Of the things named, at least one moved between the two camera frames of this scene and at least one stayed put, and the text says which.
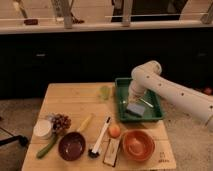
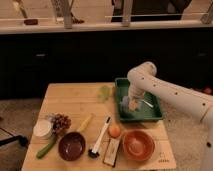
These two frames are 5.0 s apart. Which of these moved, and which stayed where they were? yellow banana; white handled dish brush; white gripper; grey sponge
Moved: grey sponge
Stayed: white handled dish brush; white gripper; yellow banana
